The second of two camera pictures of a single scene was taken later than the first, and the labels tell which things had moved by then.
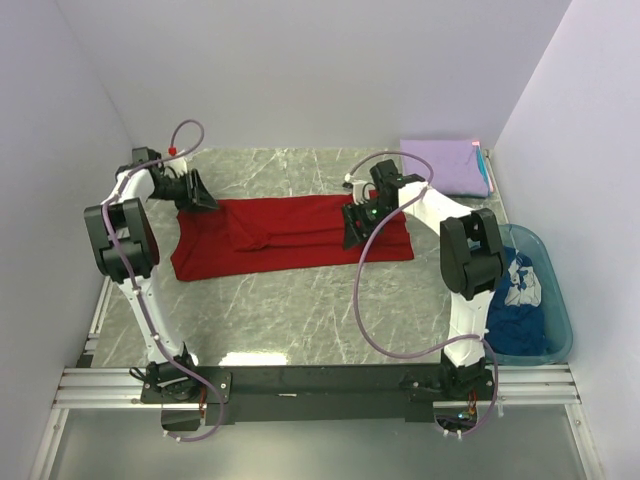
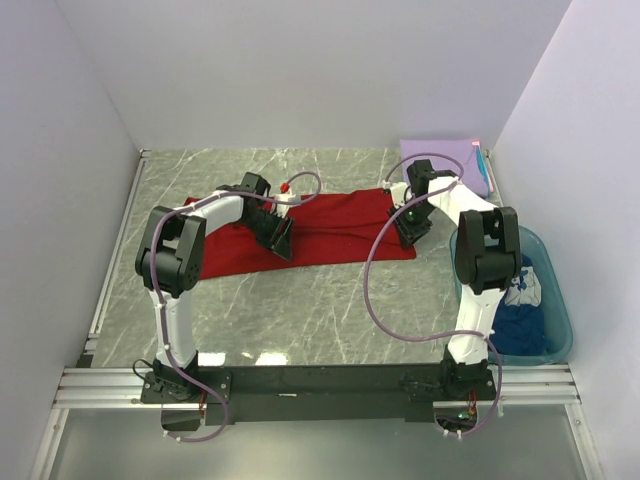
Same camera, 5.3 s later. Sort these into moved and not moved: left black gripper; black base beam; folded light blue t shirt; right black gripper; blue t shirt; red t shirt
Moved: right black gripper; left black gripper
Not moved: red t shirt; blue t shirt; black base beam; folded light blue t shirt
